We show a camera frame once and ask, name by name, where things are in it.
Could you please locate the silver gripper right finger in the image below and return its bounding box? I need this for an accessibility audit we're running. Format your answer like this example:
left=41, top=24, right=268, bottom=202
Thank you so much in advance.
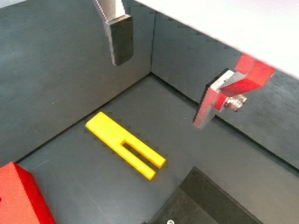
left=193, top=69, right=247, bottom=129

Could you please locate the black regrasp stand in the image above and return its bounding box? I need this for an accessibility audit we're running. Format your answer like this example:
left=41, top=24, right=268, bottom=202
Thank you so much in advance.
left=143, top=167, right=264, bottom=224

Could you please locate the red foam fixture block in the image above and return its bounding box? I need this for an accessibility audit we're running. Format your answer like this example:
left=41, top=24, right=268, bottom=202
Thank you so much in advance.
left=0, top=162, right=56, bottom=224

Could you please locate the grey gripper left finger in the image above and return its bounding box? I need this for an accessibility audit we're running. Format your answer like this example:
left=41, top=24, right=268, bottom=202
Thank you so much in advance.
left=92, top=0, right=133, bottom=66

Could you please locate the yellow two-pronged peg object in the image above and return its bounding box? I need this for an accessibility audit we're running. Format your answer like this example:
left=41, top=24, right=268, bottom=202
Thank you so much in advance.
left=85, top=112, right=165, bottom=180

